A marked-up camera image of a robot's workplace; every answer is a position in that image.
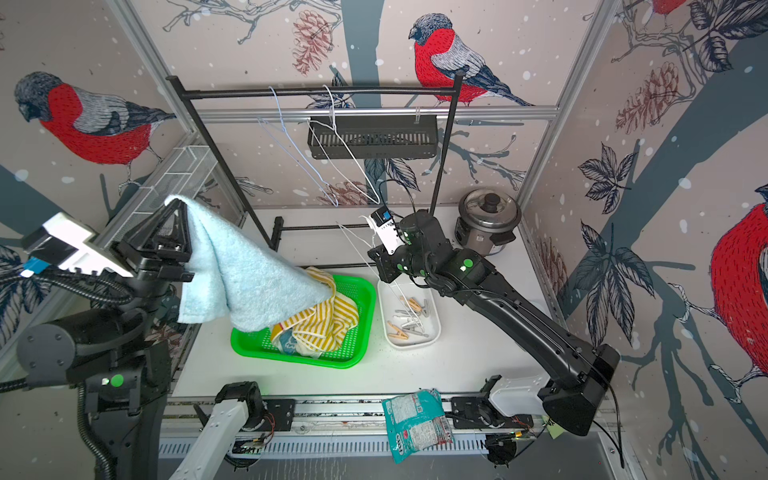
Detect yellow striped towel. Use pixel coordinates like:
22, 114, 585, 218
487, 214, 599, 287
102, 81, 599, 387
270, 267, 360, 358

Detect silver rice cooker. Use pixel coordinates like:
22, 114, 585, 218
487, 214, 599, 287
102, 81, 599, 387
454, 188, 522, 256

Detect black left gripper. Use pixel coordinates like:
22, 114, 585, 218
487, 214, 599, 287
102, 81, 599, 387
106, 202, 197, 352

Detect beige clothespin yellow towel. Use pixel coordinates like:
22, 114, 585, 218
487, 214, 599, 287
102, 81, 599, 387
401, 297, 426, 316
387, 321, 409, 341

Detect white wire mesh shelf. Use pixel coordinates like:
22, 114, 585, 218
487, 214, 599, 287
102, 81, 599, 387
96, 145, 217, 247

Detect teal snack packet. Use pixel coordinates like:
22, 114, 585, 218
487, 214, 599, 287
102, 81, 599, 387
382, 389, 453, 465

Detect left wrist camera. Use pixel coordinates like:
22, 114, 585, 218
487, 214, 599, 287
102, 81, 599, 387
20, 212, 136, 278

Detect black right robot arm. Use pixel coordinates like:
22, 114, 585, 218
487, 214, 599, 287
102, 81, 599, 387
367, 206, 620, 436

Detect black clothes rack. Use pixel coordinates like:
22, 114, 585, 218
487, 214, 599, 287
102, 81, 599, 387
165, 70, 469, 271

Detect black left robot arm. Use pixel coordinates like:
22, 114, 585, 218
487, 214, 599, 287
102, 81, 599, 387
1, 199, 193, 479

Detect light blue towel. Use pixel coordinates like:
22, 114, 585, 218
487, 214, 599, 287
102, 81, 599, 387
164, 195, 331, 332

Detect white rectangular tray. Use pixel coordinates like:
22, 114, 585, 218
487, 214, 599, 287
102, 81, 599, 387
377, 280, 442, 350

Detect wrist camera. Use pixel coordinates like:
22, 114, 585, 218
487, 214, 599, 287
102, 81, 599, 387
20, 212, 136, 278
366, 206, 404, 255

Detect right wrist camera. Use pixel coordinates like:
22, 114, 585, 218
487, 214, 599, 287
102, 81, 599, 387
366, 206, 404, 255

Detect black wall basket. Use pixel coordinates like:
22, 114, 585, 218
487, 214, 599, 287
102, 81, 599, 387
307, 115, 438, 160

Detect green plastic basket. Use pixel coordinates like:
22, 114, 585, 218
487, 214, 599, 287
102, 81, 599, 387
230, 274, 377, 369

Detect yellow green packet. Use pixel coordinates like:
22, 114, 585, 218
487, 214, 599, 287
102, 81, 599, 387
546, 422, 566, 439

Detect light blue wire hanger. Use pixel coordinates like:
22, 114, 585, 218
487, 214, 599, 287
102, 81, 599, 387
258, 86, 339, 207

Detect white hanger with yellow towel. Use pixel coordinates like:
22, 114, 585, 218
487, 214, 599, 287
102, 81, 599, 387
307, 84, 382, 205

